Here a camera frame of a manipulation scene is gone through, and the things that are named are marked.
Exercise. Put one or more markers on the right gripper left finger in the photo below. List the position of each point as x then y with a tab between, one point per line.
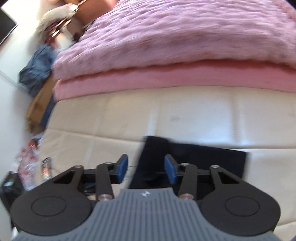
64	202

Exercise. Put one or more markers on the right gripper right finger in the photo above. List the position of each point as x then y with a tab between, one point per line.
225	200

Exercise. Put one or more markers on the black pants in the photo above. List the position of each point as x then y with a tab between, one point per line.
150	172

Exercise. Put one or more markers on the smartphone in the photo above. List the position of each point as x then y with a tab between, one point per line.
46	170

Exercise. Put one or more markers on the red white plastic bag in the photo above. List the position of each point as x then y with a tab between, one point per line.
26	161

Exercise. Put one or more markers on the cream leather bed bench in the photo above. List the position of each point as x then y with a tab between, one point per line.
95	129

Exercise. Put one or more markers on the cardboard box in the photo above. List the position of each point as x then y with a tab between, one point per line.
40	108

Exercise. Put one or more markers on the blue bag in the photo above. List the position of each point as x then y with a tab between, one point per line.
33	76

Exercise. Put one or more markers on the pink bed sheet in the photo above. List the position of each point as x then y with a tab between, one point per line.
227	73

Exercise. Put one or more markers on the pink fluffy blanket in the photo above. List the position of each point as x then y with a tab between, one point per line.
136	34

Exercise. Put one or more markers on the white cloth pile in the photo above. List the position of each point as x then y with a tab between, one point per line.
58	13

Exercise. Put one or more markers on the brown storage box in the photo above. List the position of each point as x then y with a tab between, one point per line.
90	10

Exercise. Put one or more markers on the black wall television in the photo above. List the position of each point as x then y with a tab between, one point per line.
7	25

